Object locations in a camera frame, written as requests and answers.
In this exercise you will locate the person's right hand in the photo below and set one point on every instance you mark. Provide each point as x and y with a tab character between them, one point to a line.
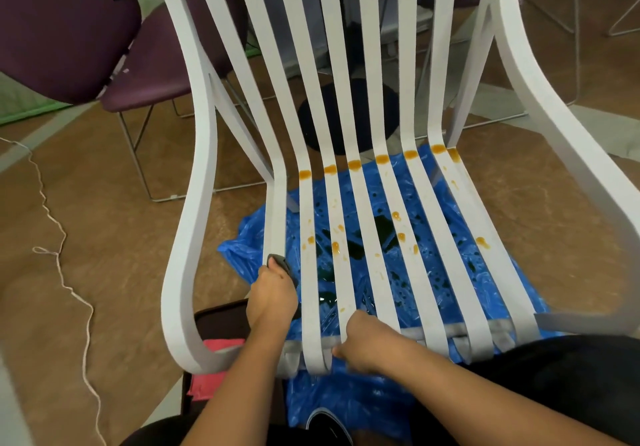
372	343

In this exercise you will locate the person's left hand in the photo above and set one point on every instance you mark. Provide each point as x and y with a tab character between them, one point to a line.
272	298

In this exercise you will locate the grey cleaning cloth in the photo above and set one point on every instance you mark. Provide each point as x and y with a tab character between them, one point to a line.
279	262

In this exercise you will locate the white slatted chair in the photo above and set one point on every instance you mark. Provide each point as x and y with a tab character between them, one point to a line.
200	186

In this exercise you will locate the person's left forearm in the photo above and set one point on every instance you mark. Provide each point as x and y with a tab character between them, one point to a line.
240	395

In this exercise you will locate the person's right forearm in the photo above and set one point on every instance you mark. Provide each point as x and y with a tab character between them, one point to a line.
490	405

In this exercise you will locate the dark brown tray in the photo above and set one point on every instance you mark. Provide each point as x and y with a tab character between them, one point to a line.
220	321

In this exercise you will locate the blue plastic sheet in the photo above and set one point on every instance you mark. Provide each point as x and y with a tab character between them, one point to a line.
350	400

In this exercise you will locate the pink cloth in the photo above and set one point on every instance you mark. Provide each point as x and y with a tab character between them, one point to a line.
210	380

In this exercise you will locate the black round table base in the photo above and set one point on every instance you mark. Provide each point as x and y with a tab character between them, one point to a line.
312	121

